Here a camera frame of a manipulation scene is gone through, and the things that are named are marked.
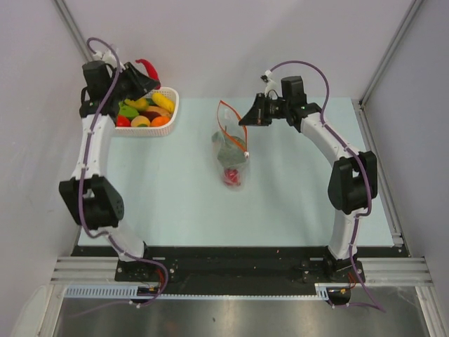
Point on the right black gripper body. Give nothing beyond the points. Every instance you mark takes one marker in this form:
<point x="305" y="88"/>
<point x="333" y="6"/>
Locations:
<point x="273" y="110"/>

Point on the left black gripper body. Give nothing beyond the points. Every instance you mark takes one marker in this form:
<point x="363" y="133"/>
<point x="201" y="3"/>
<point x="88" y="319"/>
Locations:
<point x="122" y="90"/>

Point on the red chili pepper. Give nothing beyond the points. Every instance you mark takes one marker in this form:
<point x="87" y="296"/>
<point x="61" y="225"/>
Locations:
<point x="150" y="69"/>

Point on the clear zip bag orange zipper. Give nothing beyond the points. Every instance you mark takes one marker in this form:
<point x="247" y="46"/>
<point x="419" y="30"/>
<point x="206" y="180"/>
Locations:
<point x="227" y="121"/>

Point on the green netted melon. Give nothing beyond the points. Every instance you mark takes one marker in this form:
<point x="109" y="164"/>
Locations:
<point x="231" y="157"/>

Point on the red apple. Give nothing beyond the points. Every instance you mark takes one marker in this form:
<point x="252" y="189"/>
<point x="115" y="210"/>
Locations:
<point x="232" y="177"/>

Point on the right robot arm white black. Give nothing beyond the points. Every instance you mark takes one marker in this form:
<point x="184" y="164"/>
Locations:
<point x="353" y="180"/>

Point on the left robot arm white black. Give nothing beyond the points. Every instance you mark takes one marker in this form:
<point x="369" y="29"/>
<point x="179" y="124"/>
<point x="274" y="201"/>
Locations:
<point x="94" y="203"/>

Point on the yellow green mango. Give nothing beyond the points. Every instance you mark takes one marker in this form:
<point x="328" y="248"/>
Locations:
<point x="140" y="104"/>

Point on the green pear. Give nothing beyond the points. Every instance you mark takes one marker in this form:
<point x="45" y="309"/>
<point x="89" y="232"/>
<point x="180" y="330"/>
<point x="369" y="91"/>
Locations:
<point x="128" y="112"/>

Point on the yellow corn cob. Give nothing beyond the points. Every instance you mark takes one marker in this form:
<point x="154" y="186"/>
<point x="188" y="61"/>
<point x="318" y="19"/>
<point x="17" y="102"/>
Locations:
<point x="163" y="102"/>

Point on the red tomato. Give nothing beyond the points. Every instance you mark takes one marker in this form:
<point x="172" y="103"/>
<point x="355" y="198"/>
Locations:
<point x="122" y="121"/>

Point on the yellow orange fruit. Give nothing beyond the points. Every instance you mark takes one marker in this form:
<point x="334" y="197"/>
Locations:
<point x="140" y="121"/>

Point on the orange tangerine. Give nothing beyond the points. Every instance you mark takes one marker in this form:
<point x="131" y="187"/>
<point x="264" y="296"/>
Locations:
<point x="160" y="121"/>

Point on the white plastic basket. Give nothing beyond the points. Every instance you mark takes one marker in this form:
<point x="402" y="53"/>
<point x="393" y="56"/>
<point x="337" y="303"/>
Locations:
<point x="153" y="115"/>

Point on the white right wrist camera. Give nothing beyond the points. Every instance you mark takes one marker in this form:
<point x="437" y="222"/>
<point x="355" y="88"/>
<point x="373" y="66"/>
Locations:
<point x="270" y="84"/>

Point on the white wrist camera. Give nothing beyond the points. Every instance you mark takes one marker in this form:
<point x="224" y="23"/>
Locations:
<point x="107" y="57"/>
<point x="270" y="84"/>

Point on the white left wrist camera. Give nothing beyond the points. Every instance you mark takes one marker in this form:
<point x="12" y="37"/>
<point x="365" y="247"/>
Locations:
<point x="107" y="57"/>

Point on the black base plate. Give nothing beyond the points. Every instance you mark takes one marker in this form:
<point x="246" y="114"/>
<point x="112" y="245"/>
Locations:
<point x="240" y="271"/>

